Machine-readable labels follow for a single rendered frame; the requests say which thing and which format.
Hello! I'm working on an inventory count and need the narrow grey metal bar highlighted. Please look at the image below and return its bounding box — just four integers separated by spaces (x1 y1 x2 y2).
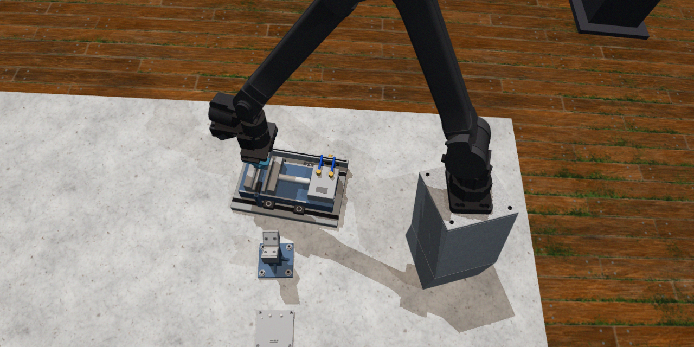
252 169 262 192

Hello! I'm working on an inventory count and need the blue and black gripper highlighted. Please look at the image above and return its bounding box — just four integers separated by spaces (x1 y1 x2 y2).
240 122 278 169

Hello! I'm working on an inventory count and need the grey flat bar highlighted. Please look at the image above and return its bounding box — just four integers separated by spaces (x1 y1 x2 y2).
262 158 274 194

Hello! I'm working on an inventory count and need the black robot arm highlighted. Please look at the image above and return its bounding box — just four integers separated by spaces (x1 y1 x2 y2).
208 0 493 215

